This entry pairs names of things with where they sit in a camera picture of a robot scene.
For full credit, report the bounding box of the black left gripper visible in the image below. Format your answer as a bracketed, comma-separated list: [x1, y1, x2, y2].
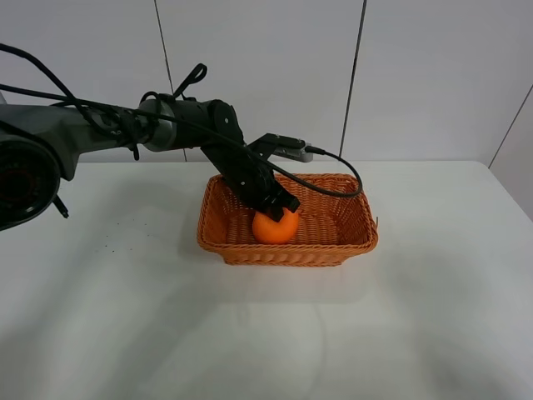
[201, 144, 300, 223]

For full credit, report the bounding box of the orange with stem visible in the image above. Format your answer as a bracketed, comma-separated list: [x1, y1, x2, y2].
[252, 208, 300, 245]

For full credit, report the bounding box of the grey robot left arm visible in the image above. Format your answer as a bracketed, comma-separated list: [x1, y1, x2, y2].
[1, 99, 299, 229]

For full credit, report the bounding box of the orange wicker basket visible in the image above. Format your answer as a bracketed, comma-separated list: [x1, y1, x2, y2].
[197, 174, 378, 267]

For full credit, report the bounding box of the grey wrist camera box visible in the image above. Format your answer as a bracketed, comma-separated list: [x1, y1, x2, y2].
[248, 133, 313, 163]

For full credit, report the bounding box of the black cable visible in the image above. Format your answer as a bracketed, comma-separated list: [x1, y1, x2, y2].
[0, 42, 363, 220]

